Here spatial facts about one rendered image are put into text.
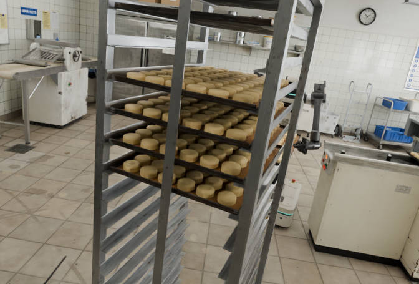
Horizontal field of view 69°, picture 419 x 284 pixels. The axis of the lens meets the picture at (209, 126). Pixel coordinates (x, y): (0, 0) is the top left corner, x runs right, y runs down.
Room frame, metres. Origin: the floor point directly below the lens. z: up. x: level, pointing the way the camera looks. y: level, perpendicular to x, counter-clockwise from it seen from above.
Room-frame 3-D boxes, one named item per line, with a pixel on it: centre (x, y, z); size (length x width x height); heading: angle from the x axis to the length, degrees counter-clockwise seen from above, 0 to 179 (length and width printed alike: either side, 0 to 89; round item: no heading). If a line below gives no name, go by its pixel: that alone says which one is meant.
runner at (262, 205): (0.95, -0.20, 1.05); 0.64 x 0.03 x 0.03; 159
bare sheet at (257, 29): (1.01, -0.02, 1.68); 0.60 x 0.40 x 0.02; 159
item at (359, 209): (2.35, -1.38, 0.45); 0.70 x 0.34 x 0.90; 85
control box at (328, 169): (2.38, -1.01, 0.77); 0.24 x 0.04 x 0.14; 175
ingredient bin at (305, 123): (5.98, -1.74, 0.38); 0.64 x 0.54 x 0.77; 175
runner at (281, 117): (0.95, -0.20, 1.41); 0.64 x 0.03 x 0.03; 159
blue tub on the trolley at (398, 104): (5.75, -3.39, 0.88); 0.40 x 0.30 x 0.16; 1
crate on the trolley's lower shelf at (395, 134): (5.79, -3.59, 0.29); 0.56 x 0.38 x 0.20; 95
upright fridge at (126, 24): (5.99, 1.31, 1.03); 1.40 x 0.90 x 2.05; 87
